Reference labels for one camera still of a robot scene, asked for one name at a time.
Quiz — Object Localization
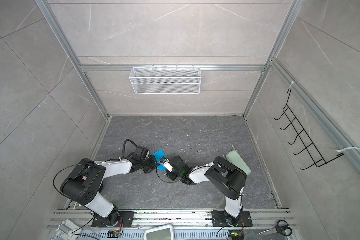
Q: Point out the white display device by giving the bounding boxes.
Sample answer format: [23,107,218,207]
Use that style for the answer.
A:
[144,224,175,240]

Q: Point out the blue square paper sheet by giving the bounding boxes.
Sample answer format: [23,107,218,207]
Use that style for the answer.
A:
[152,150,166,172]

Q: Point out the small orange circuit board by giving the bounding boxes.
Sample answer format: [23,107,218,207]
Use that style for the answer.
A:
[107,230,123,238]

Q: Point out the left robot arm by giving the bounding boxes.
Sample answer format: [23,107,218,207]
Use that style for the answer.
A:
[60,146,159,226]

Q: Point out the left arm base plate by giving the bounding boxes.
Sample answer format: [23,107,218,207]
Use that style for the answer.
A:
[91,211,135,228]

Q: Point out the black wire hook rack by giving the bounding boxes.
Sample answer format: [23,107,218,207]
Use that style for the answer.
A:
[274,89,344,170]

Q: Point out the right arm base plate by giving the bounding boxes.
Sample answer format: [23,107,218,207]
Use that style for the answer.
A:
[211,210,253,227]

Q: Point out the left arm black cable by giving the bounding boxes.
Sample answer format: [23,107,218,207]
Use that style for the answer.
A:
[52,138,139,199]

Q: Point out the white wire mesh basket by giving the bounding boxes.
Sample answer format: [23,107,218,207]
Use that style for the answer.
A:
[129,67,202,95]

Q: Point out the black handled scissors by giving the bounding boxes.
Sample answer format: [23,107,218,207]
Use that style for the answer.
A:
[258,220,293,237]

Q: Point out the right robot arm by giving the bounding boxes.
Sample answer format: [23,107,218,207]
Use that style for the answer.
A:
[160,156,248,225]

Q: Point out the white clamp device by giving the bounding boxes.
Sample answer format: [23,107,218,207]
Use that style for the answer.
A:
[55,219,82,240]

